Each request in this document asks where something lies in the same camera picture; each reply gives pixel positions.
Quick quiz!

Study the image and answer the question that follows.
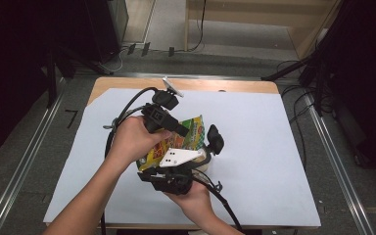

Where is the metal floor rail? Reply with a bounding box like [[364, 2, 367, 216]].
[[0, 92, 65, 235], [306, 94, 375, 235], [74, 71, 275, 81]]

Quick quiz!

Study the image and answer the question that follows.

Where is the black cabinet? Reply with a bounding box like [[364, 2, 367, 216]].
[[84, 0, 129, 64]]

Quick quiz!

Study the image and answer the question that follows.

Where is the wooden frame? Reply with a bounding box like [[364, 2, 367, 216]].
[[184, 0, 344, 61]]

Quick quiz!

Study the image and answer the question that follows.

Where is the person's right hand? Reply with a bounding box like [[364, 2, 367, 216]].
[[164, 180, 213, 218]]

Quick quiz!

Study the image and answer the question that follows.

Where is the thin black hanging cable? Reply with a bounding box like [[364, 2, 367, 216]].
[[175, 0, 208, 53]]

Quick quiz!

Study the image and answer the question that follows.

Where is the person's left hand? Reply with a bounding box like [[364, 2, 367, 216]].
[[106, 116, 173, 168]]

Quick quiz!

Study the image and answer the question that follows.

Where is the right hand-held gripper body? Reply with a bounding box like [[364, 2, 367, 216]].
[[141, 148, 204, 196]]

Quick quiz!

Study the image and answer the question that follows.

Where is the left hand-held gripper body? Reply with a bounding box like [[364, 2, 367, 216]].
[[140, 76, 185, 135]]

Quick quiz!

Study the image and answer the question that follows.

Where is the yellow green seasoning pouch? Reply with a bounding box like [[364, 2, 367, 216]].
[[136, 115, 208, 172]]

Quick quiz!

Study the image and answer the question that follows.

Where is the black floor cable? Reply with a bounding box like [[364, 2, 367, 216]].
[[275, 59, 327, 170]]

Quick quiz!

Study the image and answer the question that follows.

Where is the left hand-held gripper cable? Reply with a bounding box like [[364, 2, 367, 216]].
[[99, 86, 161, 235]]

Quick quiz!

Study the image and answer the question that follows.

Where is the angled black tape mark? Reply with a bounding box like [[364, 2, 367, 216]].
[[65, 110, 79, 129]]

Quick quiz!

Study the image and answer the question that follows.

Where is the right hand-held gripper cable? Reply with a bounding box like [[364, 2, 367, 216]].
[[192, 170, 244, 233]]

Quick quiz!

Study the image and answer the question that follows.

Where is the hand-held gripper cable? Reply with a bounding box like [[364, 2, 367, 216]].
[[99, 86, 161, 235], [192, 170, 244, 233]]

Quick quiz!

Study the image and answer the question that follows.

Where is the black metal stand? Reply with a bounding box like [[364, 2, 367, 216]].
[[42, 45, 79, 109]]

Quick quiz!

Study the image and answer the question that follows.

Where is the black stand leg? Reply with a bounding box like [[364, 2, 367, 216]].
[[260, 55, 317, 82]]

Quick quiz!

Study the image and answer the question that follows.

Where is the white floor cable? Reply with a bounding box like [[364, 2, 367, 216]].
[[98, 48, 126, 73]]

